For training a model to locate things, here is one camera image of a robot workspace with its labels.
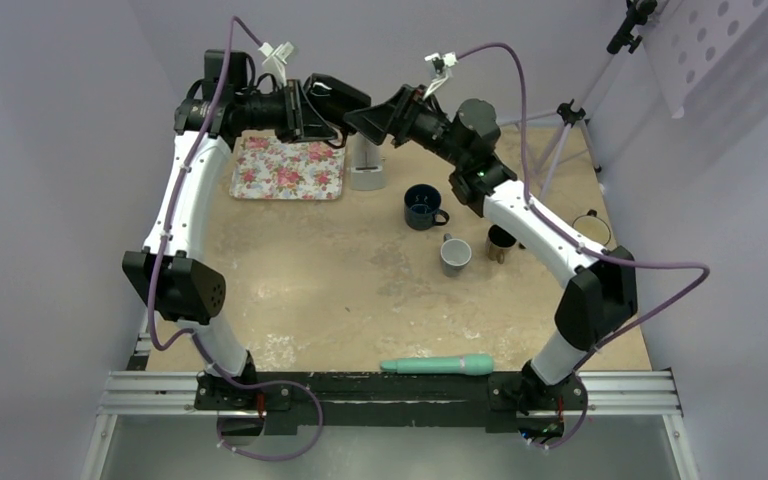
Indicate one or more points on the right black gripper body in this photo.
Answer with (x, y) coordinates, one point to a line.
(427, 128)

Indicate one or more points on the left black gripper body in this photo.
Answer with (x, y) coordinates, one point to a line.
(280, 111)

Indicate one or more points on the black mug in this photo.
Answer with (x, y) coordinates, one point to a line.
(333, 99)

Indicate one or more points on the dark blue mug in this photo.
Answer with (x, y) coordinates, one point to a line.
(422, 208)

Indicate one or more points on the grey mug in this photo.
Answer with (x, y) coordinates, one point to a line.
(455, 254)

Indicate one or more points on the brown mug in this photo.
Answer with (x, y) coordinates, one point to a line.
(498, 243)

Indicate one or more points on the cream mug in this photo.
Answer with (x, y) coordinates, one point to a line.
(593, 226)

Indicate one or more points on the teal cylindrical tool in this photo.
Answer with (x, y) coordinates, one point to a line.
(468, 365)

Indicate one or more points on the perforated music stand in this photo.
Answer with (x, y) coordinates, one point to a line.
(688, 110)

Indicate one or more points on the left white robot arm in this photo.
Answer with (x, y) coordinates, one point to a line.
(184, 296)

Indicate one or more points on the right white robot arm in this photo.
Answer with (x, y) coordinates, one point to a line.
(599, 286)

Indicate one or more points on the white metronome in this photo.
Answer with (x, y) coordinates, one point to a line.
(367, 166)

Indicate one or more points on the floral tray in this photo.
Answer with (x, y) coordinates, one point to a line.
(267, 169)

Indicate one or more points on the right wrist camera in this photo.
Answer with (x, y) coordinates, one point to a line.
(440, 66)

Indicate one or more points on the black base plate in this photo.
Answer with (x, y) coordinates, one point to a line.
(500, 402)

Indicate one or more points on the aluminium frame rail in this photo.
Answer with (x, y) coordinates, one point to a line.
(138, 392)

